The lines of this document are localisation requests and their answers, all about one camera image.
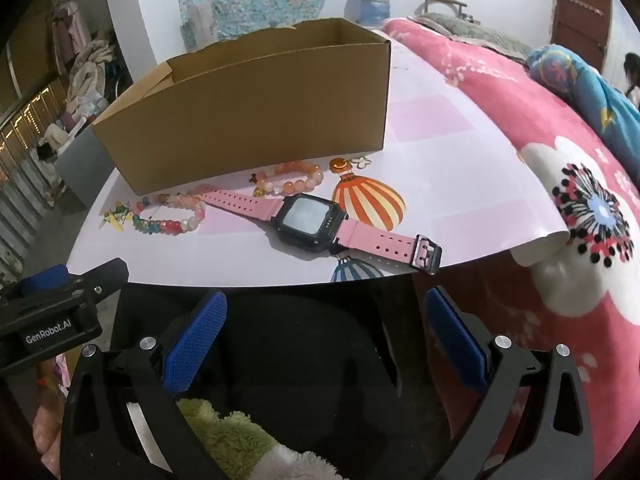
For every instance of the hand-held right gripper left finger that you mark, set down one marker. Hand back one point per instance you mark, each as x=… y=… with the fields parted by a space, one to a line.
x=195 y=345

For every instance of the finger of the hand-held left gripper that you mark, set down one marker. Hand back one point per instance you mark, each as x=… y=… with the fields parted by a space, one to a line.
x=42 y=280
x=107 y=272

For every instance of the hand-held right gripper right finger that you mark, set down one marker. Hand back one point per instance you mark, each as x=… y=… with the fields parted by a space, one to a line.
x=455 y=340

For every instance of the black smart watch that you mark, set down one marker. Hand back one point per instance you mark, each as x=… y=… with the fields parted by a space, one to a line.
x=305 y=217

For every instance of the gold butterfly charm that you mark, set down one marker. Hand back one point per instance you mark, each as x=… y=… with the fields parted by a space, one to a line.
x=359 y=161

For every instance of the brown cardboard box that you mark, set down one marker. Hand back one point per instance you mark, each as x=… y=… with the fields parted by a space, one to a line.
x=250 y=110

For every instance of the green fluffy garment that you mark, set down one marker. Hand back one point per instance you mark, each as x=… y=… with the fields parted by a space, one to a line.
x=225 y=435

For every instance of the lit metal railing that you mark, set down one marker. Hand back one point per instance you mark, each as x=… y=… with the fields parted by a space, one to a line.
x=20 y=160

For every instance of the balloon print table cover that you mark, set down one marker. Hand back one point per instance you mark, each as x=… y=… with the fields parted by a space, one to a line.
x=450 y=160

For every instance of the pile of clothes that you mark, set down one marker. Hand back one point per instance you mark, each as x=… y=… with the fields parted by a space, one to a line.
x=90 y=70

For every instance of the brown wooden wardrobe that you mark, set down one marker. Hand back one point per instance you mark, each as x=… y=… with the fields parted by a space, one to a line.
x=30 y=60

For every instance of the pink floral blanket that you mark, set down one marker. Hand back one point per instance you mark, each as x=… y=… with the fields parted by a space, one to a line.
x=525 y=110

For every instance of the hanging pink clothes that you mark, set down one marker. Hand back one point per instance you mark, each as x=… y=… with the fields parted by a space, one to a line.
x=70 y=30

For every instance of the grey quilt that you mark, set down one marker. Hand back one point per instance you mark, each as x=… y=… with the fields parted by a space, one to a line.
x=465 y=27

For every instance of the blue water dispenser bottle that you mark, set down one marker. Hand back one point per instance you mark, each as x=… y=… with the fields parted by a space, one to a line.
x=372 y=5

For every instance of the brown wooden door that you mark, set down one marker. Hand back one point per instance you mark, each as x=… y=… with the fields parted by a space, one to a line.
x=580 y=10

